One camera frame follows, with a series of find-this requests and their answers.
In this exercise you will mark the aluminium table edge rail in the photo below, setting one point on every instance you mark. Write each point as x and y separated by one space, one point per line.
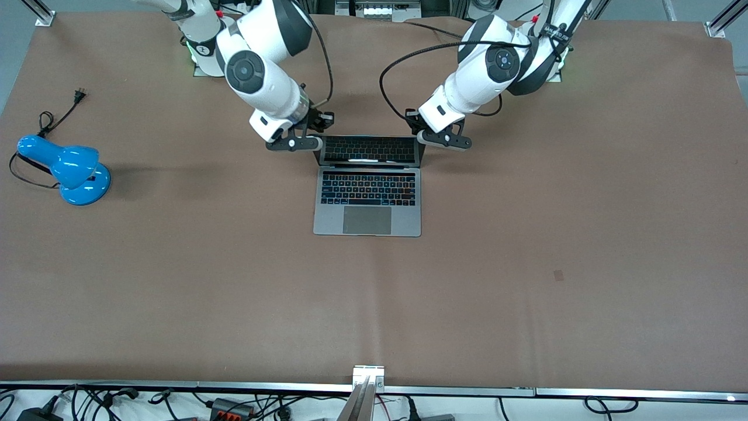
263 386

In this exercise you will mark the aluminium frame corner post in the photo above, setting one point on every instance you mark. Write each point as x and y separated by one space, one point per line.
723 20
38 13

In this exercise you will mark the black power adapter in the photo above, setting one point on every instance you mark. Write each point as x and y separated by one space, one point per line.
38 415

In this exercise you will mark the aluminium centre profile beam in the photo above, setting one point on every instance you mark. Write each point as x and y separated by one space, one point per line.
362 403

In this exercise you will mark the blue desk lamp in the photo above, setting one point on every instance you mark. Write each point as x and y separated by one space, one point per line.
76 172

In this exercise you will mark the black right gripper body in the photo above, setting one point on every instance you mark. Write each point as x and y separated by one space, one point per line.
319 119

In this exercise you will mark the white power strip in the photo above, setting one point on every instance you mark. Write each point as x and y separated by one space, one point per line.
377 10

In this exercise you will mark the brown table mat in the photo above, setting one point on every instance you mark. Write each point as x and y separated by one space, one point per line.
526 234

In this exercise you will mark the black box with red connectors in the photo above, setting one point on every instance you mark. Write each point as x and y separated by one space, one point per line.
231 408

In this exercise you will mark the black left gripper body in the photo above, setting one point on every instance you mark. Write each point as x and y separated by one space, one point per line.
413 121

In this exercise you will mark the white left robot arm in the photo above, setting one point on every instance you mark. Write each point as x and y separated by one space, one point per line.
479 82

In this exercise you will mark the silver laptop with black keyboard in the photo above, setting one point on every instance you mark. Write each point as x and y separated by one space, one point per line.
367 221

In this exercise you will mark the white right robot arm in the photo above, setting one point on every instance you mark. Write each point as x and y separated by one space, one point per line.
263 82

